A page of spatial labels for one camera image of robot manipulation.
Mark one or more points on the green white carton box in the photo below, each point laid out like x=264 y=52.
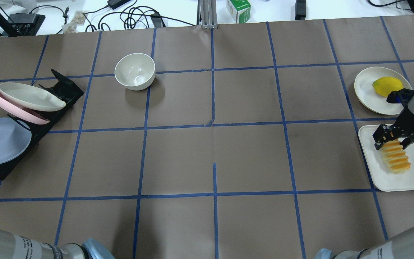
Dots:
x=240 y=10

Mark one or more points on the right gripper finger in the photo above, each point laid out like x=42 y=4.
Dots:
x=406 y=142
x=383 y=134

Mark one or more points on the yellow lemon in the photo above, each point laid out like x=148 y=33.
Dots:
x=385 y=85

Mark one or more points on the pink plate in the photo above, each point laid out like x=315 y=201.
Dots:
x=21 y=112

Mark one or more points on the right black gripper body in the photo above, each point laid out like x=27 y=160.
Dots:
x=406 y=125

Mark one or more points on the black plate rack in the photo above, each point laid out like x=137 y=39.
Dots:
x=66 y=90

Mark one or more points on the blue plate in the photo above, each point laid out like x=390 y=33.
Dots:
x=15 y=137

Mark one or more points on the cream bowl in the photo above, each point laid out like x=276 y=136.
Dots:
x=135 y=71

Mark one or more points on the white rectangular tray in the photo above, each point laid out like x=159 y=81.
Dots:
x=382 y=178

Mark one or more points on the cream round plate with lemon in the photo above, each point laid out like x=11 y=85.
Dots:
x=367 y=96

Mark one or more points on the cream plate in rack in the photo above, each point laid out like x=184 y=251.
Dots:
x=31 y=97

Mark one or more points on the black power adapter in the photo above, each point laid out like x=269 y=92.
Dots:
x=300 y=9

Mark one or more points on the aluminium frame post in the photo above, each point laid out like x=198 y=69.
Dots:
x=207 y=14

